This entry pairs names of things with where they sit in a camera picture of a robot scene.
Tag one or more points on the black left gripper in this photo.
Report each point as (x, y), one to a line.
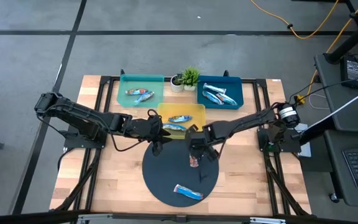
(141, 129)

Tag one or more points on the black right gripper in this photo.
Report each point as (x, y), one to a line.
(202, 138)

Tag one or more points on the blue brown granola bar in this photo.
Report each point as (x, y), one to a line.
(174, 126)
(180, 118)

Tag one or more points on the blue red granola bar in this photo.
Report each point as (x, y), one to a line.
(188, 192)

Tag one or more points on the blue silver granola bar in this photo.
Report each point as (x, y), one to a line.
(144, 97)

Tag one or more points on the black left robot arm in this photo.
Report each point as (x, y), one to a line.
(79, 115)

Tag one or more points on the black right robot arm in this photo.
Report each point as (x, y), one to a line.
(244, 124)

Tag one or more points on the yellow plastic tray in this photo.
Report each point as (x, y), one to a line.
(194, 112)

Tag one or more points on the round dark woven mat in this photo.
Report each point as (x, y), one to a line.
(166, 186)

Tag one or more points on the small dark plant white pot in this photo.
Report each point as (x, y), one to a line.
(176, 85)

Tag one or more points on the teal plastic tray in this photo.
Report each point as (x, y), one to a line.
(154, 82)

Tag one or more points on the green potted plant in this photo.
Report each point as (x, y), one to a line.
(190, 76)

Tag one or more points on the dark blue plastic tray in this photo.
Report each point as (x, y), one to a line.
(235, 84)

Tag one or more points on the light grey plate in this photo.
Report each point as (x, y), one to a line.
(304, 152)

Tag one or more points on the black white diagonal beam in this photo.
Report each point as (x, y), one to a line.
(315, 130)

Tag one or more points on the dark grey desk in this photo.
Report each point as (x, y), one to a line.
(337, 174)
(346, 109)

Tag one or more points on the black caster wheel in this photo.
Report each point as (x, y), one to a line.
(333, 197)

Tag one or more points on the black front crossbar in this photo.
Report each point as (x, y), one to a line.
(26, 217)

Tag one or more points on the black power adapter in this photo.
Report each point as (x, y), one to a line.
(351, 71)

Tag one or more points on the black stand leg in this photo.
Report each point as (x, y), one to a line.
(353, 39)

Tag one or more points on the black aluminium table frame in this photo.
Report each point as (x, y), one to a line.
(106, 80)

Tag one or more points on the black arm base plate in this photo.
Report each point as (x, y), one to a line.
(73, 141)
(287, 146)

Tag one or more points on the silver bracket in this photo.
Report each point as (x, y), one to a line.
(267, 221)
(95, 219)

